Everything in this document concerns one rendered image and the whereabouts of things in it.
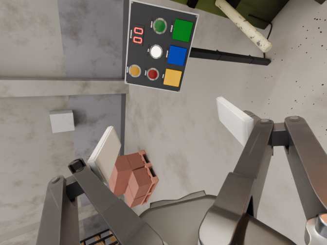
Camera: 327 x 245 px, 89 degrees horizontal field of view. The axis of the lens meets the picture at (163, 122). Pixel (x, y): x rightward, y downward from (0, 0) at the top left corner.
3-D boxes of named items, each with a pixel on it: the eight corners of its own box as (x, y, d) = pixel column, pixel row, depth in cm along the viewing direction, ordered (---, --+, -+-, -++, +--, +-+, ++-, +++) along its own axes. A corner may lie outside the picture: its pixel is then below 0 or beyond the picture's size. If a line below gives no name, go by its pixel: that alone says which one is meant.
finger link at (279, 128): (266, 136, 12) (308, 126, 12) (235, 112, 17) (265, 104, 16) (266, 153, 13) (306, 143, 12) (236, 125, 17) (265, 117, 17)
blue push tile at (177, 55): (187, 48, 72) (170, 45, 72) (183, 66, 76) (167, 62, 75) (186, 48, 74) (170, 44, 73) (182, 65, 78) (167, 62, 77)
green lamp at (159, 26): (168, 23, 67) (158, 21, 65) (163, 34, 71) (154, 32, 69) (165, 19, 69) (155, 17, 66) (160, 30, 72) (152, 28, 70)
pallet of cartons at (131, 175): (135, 177, 447) (108, 185, 410) (142, 146, 376) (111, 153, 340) (148, 207, 393) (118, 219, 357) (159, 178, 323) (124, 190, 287)
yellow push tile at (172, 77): (182, 71, 77) (166, 68, 77) (178, 87, 81) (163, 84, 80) (182, 70, 79) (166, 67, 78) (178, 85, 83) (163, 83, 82)
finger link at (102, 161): (108, 185, 15) (100, 187, 15) (121, 145, 22) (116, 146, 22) (94, 159, 14) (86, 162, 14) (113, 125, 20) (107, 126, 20)
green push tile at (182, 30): (193, 22, 67) (175, 18, 67) (188, 42, 71) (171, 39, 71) (193, 22, 69) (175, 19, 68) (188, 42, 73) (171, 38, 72)
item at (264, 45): (276, 44, 77) (270, 43, 74) (266, 54, 81) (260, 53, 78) (225, -3, 96) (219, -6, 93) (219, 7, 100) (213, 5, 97)
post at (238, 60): (271, 61, 133) (153, 45, 77) (267, 65, 136) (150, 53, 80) (268, 58, 135) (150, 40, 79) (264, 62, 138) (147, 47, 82)
